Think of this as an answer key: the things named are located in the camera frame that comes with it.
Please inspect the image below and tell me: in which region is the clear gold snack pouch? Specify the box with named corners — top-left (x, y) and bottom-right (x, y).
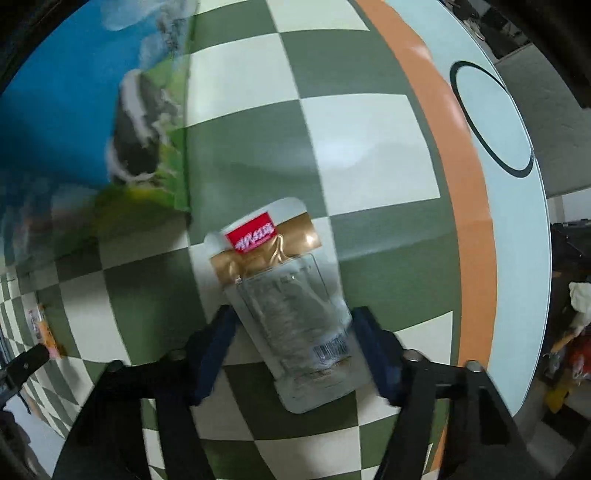
top-left (204, 197), bottom-right (370, 414)

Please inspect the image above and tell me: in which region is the orange lollipop in wrapper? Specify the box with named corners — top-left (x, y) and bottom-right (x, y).
top-left (27, 304), bottom-right (61, 359)

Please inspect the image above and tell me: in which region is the cardboard box with blue print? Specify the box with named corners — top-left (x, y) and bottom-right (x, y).
top-left (1, 1), bottom-right (197, 270)

